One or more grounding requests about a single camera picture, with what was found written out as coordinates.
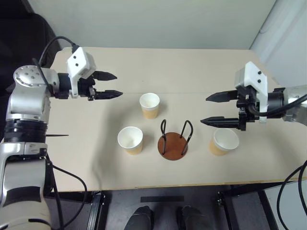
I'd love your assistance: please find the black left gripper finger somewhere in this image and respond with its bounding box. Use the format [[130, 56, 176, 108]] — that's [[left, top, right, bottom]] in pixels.
[[93, 70, 118, 81], [94, 89, 124, 101]]

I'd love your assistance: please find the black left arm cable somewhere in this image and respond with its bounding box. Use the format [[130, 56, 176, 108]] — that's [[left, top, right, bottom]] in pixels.
[[32, 35, 87, 230]]

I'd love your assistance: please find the white floor panel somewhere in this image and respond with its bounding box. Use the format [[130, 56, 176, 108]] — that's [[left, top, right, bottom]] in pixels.
[[262, 184, 307, 230]]

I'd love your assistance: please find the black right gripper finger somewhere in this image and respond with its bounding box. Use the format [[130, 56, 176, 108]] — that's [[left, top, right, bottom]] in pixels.
[[200, 116, 241, 129], [205, 90, 239, 104]]

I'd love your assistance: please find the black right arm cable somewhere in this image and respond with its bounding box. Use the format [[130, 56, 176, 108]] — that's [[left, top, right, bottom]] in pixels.
[[248, 93, 307, 230]]

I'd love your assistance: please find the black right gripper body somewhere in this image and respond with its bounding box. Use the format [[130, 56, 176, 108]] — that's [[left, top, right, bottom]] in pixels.
[[236, 85, 261, 132]]

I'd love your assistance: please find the black tape strip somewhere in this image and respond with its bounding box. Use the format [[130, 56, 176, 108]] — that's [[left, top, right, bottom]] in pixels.
[[141, 195, 185, 203]]

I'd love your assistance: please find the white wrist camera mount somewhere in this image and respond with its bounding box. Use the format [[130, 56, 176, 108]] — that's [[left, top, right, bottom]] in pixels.
[[66, 46, 97, 99], [234, 61, 268, 124]]

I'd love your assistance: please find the dark rounded foot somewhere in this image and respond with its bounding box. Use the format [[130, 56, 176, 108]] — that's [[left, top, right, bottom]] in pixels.
[[177, 205, 210, 230], [124, 205, 154, 230]]

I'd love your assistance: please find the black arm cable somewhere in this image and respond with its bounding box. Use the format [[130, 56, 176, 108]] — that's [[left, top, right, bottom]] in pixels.
[[248, 93, 307, 230], [32, 35, 87, 230]]

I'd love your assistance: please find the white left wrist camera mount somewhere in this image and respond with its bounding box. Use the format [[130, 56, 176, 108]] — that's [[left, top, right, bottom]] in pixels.
[[66, 46, 97, 99]]

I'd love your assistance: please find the wire cup holder brown base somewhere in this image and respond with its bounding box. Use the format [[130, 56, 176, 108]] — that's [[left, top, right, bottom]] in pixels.
[[157, 119, 194, 161]]

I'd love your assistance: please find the white tan ribbed paper cup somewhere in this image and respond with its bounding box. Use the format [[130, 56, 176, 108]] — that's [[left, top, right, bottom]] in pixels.
[[117, 126, 144, 156], [208, 128, 240, 156], [139, 92, 161, 120]]

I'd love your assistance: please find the black table frame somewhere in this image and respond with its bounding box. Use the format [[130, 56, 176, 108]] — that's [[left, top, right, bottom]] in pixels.
[[45, 182, 307, 230]]

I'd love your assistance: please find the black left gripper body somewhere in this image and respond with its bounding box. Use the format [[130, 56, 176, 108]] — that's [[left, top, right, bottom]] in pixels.
[[77, 74, 97, 102]]

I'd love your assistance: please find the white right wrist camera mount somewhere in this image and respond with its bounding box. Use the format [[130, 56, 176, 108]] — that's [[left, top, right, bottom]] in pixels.
[[234, 61, 268, 124]]

